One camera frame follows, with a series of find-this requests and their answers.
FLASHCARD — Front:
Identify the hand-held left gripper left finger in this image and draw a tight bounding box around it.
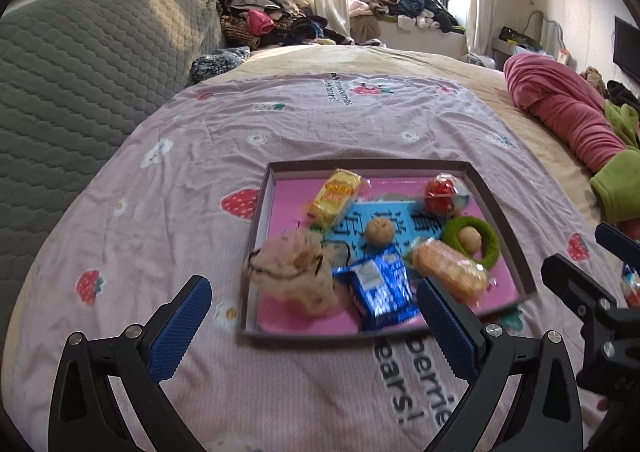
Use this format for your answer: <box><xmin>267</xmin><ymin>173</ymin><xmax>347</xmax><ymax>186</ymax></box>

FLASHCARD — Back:
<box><xmin>48</xmin><ymin>275</ymin><xmax>213</xmax><ymax>452</ymax></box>

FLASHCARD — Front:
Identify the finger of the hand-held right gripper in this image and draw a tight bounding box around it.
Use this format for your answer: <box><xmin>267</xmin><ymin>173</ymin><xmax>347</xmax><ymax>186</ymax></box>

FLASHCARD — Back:
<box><xmin>541</xmin><ymin>253</ymin><xmax>619</xmax><ymax>333</ymax></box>
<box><xmin>594</xmin><ymin>223</ymin><xmax>640</xmax><ymax>268</ymax></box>

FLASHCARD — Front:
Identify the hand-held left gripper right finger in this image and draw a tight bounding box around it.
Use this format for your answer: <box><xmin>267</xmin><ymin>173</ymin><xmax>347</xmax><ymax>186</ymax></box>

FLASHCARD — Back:
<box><xmin>416</xmin><ymin>276</ymin><xmax>583</xmax><ymax>452</ymax></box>

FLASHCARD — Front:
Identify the orange cracker packet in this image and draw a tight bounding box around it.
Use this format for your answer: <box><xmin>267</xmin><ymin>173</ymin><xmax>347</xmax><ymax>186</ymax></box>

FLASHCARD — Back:
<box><xmin>411</xmin><ymin>238</ymin><xmax>490</xmax><ymax>305</ymax></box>

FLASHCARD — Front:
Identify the blue biscuit packet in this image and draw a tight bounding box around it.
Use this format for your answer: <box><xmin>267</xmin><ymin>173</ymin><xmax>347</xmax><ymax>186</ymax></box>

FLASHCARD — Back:
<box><xmin>332</xmin><ymin>252</ymin><xmax>421</xmax><ymax>332</ymax></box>

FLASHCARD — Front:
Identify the green fuzzy ring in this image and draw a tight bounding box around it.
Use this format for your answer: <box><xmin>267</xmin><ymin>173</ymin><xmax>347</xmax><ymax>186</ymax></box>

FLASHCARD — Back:
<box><xmin>440</xmin><ymin>215</ymin><xmax>502</xmax><ymax>268</ymax></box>

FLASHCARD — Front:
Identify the walnut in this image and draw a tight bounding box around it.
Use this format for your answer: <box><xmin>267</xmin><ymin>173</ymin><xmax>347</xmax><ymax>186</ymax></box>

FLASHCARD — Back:
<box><xmin>364</xmin><ymin>217</ymin><xmax>394</xmax><ymax>247</ymax></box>
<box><xmin>457</xmin><ymin>225</ymin><xmax>483</xmax><ymax>253</ymax></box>

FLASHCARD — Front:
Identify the beige mesh hair scrunchie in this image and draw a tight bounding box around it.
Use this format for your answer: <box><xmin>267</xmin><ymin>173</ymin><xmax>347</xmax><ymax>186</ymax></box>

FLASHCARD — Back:
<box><xmin>241</xmin><ymin>227</ymin><xmax>346</xmax><ymax>315</ymax></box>

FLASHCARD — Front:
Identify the shallow grey cardboard box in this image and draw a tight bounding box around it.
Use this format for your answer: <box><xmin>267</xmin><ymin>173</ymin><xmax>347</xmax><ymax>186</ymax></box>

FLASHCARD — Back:
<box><xmin>237</xmin><ymin>159</ymin><xmax>537</xmax><ymax>348</ymax></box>

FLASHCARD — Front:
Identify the red white snack bag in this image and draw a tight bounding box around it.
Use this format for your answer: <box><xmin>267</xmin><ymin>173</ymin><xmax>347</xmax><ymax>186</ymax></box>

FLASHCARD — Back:
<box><xmin>424</xmin><ymin>173</ymin><xmax>471</xmax><ymax>218</ymax></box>

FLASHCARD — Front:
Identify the yellow cake packet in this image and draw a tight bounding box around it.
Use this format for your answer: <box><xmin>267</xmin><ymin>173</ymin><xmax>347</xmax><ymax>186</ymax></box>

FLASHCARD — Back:
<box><xmin>306</xmin><ymin>168</ymin><xmax>365</xmax><ymax>229</ymax></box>

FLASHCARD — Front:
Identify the red wrapped candy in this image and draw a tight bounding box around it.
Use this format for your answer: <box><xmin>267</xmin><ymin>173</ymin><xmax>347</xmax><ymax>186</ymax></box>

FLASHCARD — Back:
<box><xmin>620</xmin><ymin>262</ymin><xmax>640</xmax><ymax>309</ymax></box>

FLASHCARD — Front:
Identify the green blanket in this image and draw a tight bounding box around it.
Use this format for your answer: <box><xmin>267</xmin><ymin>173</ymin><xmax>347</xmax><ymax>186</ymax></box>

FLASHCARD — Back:
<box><xmin>590</xmin><ymin>100</ymin><xmax>640</xmax><ymax>225</ymax></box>

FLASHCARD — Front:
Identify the pink quilt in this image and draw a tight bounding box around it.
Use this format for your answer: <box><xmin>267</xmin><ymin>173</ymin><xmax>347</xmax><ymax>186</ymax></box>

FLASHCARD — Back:
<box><xmin>502</xmin><ymin>52</ymin><xmax>631</xmax><ymax>175</ymax></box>

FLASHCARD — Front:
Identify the pink printed bedsheet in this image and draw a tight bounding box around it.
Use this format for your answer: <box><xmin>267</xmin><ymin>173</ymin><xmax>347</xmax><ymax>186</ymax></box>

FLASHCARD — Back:
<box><xmin>5</xmin><ymin>74</ymin><xmax>616</xmax><ymax>452</ymax></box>

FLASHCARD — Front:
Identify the black cloth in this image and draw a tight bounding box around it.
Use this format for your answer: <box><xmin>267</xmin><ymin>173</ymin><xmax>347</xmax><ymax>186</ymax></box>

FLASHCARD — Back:
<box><xmin>605</xmin><ymin>80</ymin><xmax>640</xmax><ymax>106</ymax></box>

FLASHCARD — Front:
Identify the pink and blue book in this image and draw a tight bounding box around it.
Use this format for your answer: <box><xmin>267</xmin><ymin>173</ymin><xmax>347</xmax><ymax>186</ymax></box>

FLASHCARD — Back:
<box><xmin>257</xmin><ymin>172</ymin><xmax>533</xmax><ymax>335</ymax></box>

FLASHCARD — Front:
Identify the black television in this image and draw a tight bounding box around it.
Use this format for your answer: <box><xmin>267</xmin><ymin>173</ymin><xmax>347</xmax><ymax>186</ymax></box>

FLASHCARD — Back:
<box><xmin>614</xmin><ymin>16</ymin><xmax>640</xmax><ymax>83</ymax></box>

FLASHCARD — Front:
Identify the white side table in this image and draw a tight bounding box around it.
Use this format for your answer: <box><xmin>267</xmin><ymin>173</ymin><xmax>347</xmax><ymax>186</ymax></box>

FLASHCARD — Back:
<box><xmin>492</xmin><ymin>25</ymin><xmax>551</xmax><ymax>70</ymax></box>

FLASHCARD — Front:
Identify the grey quilted headboard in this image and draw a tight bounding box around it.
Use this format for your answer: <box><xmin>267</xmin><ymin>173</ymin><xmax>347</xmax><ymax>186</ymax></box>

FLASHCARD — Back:
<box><xmin>0</xmin><ymin>0</ymin><xmax>223</xmax><ymax>283</ymax></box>

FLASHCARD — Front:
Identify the dark patterned cloth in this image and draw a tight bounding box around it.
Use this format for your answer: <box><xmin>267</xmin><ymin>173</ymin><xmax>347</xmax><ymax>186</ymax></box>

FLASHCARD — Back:
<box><xmin>190</xmin><ymin>46</ymin><xmax>251</xmax><ymax>83</ymax></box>

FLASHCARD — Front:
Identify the beige bed sheet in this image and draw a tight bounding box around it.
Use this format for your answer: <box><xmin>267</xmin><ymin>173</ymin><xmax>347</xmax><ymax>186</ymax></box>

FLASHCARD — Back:
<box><xmin>235</xmin><ymin>45</ymin><xmax>596</xmax><ymax>233</ymax></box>

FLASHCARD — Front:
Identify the window seat ledge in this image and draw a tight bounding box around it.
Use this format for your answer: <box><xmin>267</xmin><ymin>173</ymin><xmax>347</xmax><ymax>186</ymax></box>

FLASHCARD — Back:
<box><xmin>350</xmin><ymin>15</ymin><xmax>468</xmax><ymax>48</ymax></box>

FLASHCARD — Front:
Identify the pile of mixed clothes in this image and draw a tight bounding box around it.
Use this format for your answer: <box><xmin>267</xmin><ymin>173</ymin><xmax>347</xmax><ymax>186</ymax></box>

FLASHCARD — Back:
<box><xmin>202</xmin><ymin>0</ymin><xmax>351</xmax><ymax>50</ymax></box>

